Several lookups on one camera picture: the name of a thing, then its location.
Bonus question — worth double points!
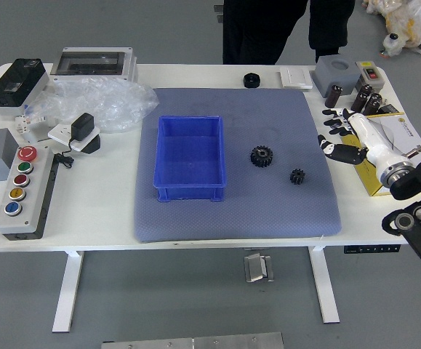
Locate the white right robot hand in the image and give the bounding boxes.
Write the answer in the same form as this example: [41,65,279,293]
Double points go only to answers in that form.
[317,107,410,176]

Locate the small black gear nut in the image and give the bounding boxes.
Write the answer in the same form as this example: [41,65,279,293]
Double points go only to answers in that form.
[289,167,307,185]

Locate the big black gear nut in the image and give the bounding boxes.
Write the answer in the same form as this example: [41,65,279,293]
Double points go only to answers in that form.
[249,145,274,169]

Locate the blue plastic box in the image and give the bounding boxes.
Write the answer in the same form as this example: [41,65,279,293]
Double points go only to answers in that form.
[153,115,228,203]

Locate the grey distribution box clear cover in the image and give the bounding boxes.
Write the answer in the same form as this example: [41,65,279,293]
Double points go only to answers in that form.
[49,46,139,84]

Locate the grey five-button control box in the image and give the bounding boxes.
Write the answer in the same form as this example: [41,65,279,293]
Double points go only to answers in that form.
[0,145,59,241]

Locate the yellow and white carton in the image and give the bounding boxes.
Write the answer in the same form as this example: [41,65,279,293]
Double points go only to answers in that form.
[340,112,421,198]

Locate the grey block with round recess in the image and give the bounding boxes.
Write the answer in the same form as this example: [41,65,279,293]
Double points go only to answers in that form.
[311,55,363,98]

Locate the white plush toy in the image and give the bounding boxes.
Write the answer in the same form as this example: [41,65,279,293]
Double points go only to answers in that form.
[382,32,410,57]

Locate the black table height controller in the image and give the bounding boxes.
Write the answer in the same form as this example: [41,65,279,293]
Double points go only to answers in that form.
[343,245,403,254]

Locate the blue-grey padded mat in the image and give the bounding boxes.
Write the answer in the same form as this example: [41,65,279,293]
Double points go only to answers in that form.
[133,87,343,244]

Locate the black round knob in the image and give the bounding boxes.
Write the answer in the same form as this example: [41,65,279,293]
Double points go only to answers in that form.
[242,73,262,89]

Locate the white table leg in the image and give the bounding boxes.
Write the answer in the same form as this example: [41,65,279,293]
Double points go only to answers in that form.
[308,246,341,324]
[52,250,85,333]

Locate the person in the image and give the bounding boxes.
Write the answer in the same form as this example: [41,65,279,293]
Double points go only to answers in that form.
[222,0,356,65]

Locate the clear plastic bag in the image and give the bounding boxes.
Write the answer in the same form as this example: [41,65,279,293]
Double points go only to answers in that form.
[24,76,159,134]

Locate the grey metal plate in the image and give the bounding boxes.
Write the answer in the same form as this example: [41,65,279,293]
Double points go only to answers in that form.
[100,332,285,349]

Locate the black power adapter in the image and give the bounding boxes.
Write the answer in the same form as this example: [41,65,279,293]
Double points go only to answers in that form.
[71,112,95,141]

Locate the white power socket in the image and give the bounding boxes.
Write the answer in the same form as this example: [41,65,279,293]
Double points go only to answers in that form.
[47,123,102,156]

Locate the grey two-button switch box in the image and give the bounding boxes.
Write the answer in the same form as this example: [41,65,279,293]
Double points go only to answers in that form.
[355,60,385,92]

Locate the white wall switch plate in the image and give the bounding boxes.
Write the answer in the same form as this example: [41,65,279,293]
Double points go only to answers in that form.
[278,66,313,89]

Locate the metal floor bracket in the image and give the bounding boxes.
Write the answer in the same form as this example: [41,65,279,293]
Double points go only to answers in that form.
[244,253,276,284]

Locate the black adapter cord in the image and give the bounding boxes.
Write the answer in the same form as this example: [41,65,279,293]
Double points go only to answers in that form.
[52,137,76,170]

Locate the white cable connectors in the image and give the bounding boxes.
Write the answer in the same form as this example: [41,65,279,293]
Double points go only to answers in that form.
[15,113,47,134]

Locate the black-lidded white enclosure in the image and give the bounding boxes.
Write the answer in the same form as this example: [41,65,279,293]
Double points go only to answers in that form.
[0,57,50,117]

